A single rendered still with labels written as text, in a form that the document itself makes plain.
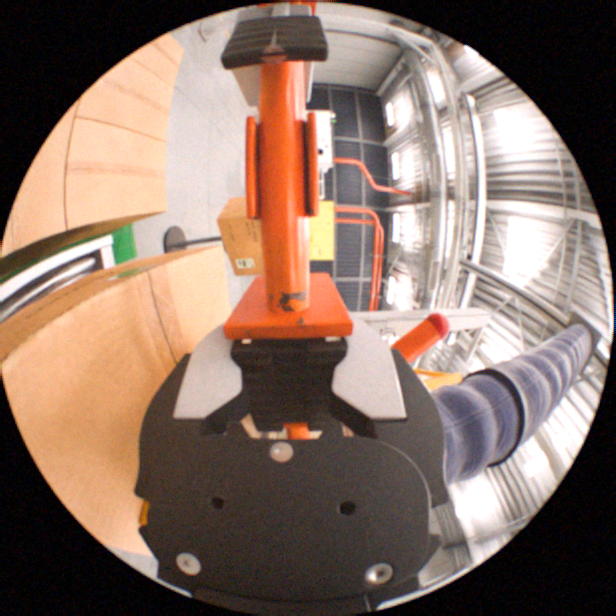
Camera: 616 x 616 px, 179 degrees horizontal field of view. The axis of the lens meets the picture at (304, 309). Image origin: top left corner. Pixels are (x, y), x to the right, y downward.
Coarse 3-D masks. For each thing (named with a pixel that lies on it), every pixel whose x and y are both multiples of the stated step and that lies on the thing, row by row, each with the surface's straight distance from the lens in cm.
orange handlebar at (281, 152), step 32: (288, 64) 12; (288, 96) 10; (256, 128) 10; (288, 128) 9; (256, 160) 10; (288, 160) 9; (256, 192) 9; (288, 192) 8; (288, 224) 8; (288, 256) 8; (288, 288) 9
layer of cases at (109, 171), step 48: (144, 48) 135; (96, 96) 100; (144, 96) 120; (48, 144) 82; (96, 144) 91; (144, 144) 110; (48, 192) 76; (96, 192) 85; (144, 192) 103; (48, 240) 80
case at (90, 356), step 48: (96, 288) 19; (144, 288) 19; (192, 288) 26; (0, 336) 28; (48, 336) 14; (96, 336) 16; (144, 336) 19; (192, 336) 26; (48, 384) 14; (96, 384) 16; (144, 384) 19; (48, 432) 15; (96, 432) 16; (48, 480) 16; (96, 480) 17; (96, 528) 19
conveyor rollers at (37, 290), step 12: (72, 264) 75; (84, 264) 76; (48, 276) 71; (60, 276) 72; (72, 276) 74; (36, 288) 69; (48, 288) 70; (12, 300) 68; (24, 300) 68; (36, 300) 70; (0, 312) 67; (12, 312) 67; (0, 324) 67
